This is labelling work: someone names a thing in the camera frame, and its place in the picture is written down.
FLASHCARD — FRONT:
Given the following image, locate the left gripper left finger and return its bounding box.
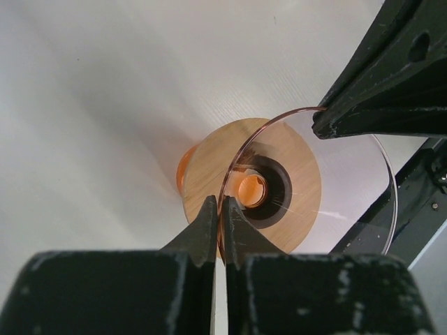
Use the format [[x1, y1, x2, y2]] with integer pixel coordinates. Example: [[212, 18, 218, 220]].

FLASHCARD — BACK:
[[1, 195, 217, 334]]

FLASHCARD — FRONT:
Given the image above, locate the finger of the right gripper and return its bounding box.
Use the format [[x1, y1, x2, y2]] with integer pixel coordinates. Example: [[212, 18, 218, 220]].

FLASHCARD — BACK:
[[312, 1, 446, 139]]

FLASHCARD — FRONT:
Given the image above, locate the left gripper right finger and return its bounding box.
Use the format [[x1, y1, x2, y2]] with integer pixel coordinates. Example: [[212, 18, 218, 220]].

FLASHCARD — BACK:
[[220, 196, 437, 334]]

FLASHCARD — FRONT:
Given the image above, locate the orange glass beaker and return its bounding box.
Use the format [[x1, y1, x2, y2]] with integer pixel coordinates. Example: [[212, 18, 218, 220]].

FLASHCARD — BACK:
[[174, 144, 270, 210]]

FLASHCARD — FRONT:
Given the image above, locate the pink glass dripper cone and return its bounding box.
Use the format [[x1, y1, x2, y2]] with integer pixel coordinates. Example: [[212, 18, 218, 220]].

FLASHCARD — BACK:
[[220, 107, 395, 254]]

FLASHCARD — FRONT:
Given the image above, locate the wooden dripper ring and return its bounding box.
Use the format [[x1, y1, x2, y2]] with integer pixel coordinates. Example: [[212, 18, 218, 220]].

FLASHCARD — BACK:
[[182, 117, 323, 259]]

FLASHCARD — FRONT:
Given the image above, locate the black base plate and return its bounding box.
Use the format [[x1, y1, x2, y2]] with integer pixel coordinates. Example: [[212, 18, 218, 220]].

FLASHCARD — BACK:
[[332, 138, 446, 265]]

